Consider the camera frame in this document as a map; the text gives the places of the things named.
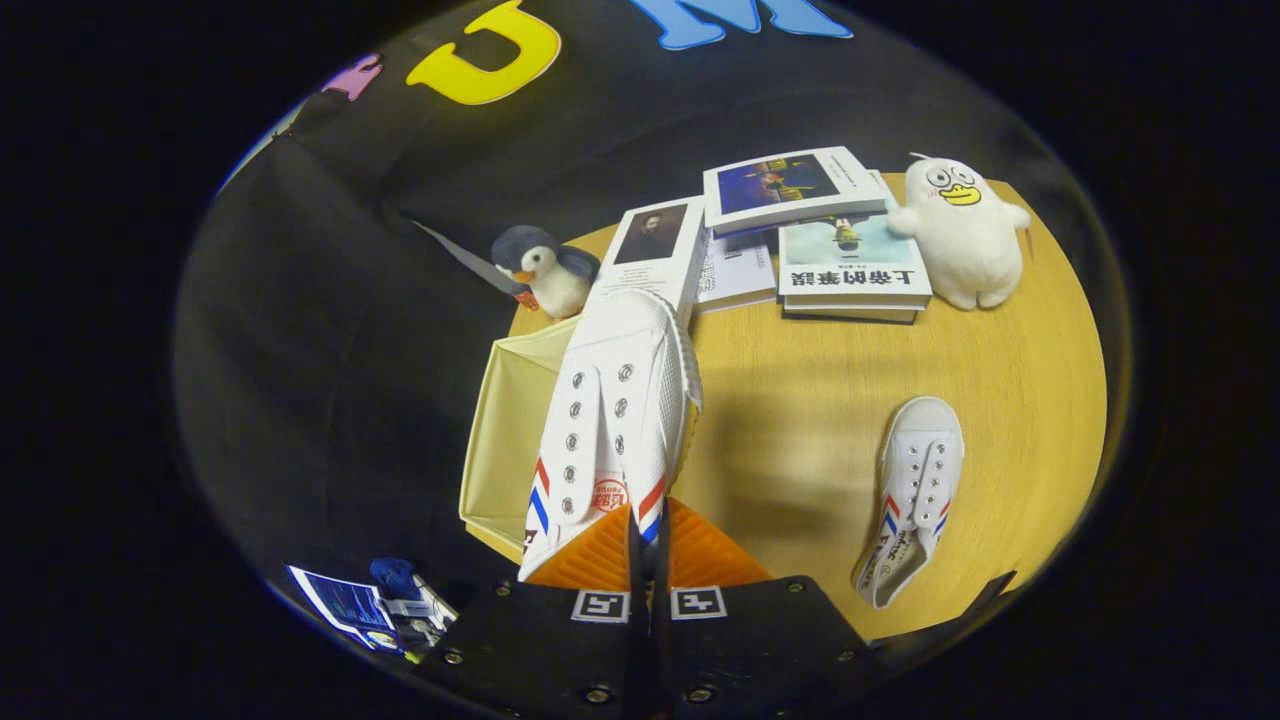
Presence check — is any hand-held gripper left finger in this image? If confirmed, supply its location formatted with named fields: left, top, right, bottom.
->
left=428, top=500, right=653, bottom=720

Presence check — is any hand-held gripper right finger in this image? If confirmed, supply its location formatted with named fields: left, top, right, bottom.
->
left=652, top=497, right=883, bottom=720

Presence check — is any beige fabric storage box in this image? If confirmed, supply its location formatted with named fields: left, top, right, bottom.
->
left=459, top=317, right=583, bottom=553

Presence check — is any white striped canvas shoe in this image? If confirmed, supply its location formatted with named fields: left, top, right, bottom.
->
left=518, top=289, right=704, bottom=584
left=851, top=396, right=967, bottom=610

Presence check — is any small blue object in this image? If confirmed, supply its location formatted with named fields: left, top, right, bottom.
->
left=369, top=558, right=427, bottom=602

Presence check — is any blue lit screen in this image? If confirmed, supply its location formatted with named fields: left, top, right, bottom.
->
left=287, top=565, right=387, bottom=651

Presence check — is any grey penguin plush toy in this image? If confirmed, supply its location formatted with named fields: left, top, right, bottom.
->
left=490, top=225, right=602, bottom=321

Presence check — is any white printed booklet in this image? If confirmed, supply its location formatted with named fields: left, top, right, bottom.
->
left=695, top=228, right=781, bottom=315

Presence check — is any thick book pale blue cover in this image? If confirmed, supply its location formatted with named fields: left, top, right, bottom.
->
left=777, top=170, right=933, bottom=311

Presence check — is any white book portrait cover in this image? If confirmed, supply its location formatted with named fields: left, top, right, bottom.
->
left=584, top=195, right=707, bottom=327

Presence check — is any white duck plush toy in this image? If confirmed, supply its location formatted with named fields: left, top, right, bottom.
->
left=886, top=153, right=1032, bottom=311

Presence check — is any white book blue picture cover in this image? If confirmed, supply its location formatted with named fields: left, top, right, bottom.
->
left=703, top=146, right=889, bottom=238

